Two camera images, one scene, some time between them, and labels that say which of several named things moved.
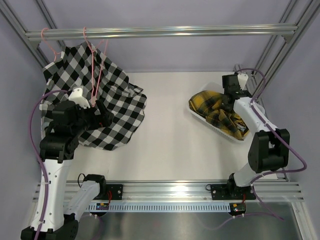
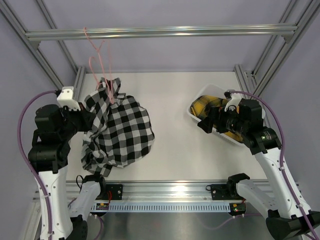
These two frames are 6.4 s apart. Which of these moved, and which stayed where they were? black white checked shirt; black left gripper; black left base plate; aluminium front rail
Moved: black white checked shirt; black left gripper
Stayed: aluminium front rail; black left base plate
